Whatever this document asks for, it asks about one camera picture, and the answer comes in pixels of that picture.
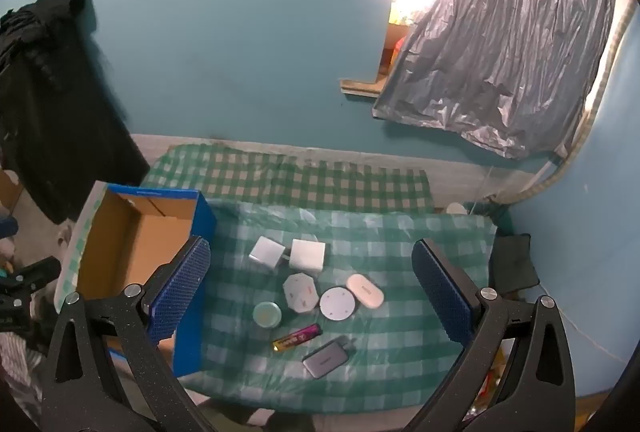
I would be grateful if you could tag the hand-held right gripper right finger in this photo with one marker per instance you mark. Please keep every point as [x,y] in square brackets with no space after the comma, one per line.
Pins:
[445,292]

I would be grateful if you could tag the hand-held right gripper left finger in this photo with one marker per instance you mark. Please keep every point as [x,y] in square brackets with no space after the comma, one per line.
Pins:
[180,292]

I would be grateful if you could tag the blue cardboard box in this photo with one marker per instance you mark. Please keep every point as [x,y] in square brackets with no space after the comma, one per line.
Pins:
[135,232]

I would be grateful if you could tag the white earbud case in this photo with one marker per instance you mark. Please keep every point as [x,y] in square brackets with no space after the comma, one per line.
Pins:
[365,290]

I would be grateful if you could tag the small teal tin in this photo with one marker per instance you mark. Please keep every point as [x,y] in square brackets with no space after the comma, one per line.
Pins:
[266,314]

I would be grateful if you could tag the white cube charger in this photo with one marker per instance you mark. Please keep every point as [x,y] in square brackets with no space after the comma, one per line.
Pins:
[267,253]
[307,256]

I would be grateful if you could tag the round white disc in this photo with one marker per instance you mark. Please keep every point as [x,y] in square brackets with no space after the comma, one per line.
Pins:
[339,303]

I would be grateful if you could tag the white octagonal box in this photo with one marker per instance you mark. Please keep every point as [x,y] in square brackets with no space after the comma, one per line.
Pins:
[300,292]

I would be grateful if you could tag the purple and gold battery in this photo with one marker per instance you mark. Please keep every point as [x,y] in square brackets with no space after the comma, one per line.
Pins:
[297,338]

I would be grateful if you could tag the dark grey plug adapter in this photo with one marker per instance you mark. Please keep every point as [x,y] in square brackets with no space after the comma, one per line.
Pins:
[325,359]

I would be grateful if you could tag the dark green cloth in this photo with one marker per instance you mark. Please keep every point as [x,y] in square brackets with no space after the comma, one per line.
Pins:
[515,262]

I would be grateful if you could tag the pile of clothes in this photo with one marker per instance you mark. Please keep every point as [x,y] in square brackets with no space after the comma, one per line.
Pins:
[20,362]

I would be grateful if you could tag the small white round object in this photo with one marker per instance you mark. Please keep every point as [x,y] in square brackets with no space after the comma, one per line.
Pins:
[455,208]

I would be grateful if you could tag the brown cardboard box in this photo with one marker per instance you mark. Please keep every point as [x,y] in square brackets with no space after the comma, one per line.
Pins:
[10,189]

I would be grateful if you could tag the green checked tablecloth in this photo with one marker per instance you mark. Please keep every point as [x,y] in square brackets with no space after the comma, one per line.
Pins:
[300,177]

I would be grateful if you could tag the black hanging cloth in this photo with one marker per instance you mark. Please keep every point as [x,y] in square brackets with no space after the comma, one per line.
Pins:
[50,111]

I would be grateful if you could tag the orange packet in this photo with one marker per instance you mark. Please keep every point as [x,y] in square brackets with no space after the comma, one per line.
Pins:
[398,47]

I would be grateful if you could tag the grey plastic sheet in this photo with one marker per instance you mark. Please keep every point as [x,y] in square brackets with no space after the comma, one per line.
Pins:
[500,36]

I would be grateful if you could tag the wooden wall ledge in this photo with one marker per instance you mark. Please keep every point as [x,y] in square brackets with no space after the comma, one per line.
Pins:
[357,87]

